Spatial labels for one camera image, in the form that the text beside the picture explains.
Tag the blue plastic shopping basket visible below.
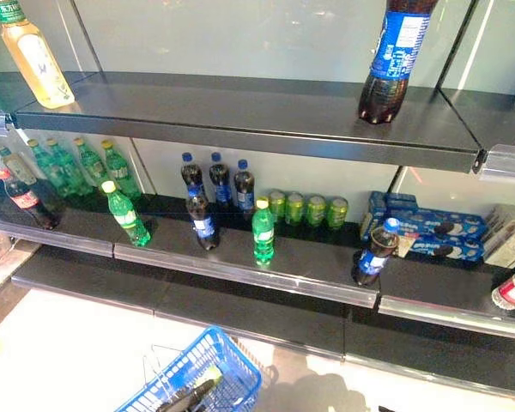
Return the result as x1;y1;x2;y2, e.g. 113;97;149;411
113;324;264;412

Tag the yellow tea bottle green label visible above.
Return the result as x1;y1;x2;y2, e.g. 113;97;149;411
0;0;76;110

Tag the large cola bottle blue label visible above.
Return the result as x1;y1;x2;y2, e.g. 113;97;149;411
358;0;440;125

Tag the pale tea bottle green cap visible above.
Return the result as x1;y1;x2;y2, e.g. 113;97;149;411
0;140;39;186

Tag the dark bottle in basket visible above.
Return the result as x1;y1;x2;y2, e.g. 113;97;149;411
155;365;223;412

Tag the green soda bottle yellow cap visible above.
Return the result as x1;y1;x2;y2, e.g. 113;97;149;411
100;139;142;200
45;137;94;197
100;180;152;248
251;197;276;266
27;138;72;198
73;136;110;187

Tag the blue cookie box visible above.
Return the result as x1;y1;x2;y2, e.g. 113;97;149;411
385;204;488;241
360;191;417;242
395;234;486;264

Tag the cola bottle blue cap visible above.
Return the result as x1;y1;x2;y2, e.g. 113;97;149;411
208;151;233;209
352;217;401;288
185;185;221;251
233;159;256;214
180;152;206;197

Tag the green soda can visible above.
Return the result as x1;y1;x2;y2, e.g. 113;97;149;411
268;190;287;224
305;194;327;228
285;192;306;227
326;196;349;231

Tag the metal wire basket handle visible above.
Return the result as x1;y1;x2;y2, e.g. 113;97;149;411
142;343;185;403

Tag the black metal shelf board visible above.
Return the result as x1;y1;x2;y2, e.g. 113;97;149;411
0;192;515;342
0;70;515;186
10;245;515;403

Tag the beige carton box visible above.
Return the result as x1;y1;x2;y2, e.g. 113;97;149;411
482;203;515;270

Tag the cola bottle red label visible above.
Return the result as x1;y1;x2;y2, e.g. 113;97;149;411
0;168;62;231

